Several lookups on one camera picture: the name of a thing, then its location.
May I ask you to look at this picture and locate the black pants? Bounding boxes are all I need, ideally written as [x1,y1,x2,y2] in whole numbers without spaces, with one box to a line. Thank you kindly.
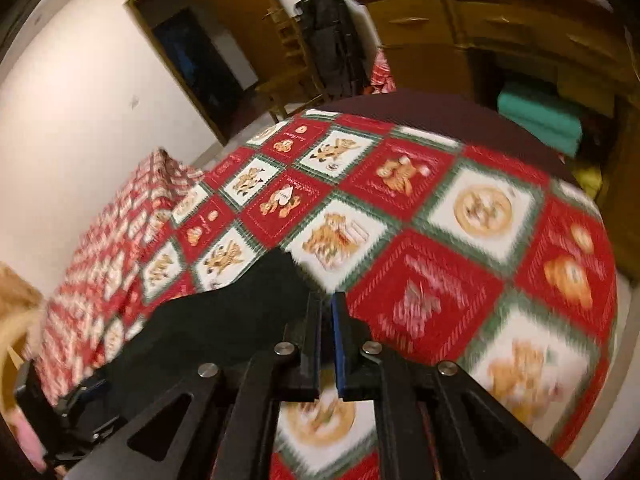
[79,247,320,417]

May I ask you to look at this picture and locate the person's left hand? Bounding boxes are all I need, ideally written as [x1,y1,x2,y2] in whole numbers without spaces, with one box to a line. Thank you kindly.
[1,310,47,479]

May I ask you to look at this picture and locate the red patchwork bear bedspread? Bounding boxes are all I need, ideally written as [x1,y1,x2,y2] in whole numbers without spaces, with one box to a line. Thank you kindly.
[35,110,616,479]

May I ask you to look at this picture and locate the teal folded cloth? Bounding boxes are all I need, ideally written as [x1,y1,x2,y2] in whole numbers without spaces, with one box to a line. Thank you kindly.
[497,86,584,158]

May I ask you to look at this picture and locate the wooden chair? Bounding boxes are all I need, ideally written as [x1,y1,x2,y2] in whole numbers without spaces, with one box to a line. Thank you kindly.
[256,8,330,122]

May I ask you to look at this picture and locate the black luggage bag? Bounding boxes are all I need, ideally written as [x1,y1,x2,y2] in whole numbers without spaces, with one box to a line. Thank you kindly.
[295,0,369,100]

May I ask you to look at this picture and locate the wooden dresser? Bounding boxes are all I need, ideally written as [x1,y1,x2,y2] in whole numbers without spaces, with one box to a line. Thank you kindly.
[355,0,639,280]

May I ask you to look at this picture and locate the brown wooden door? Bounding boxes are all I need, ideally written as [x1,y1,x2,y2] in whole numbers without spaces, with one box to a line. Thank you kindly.
[210,0,288,81]

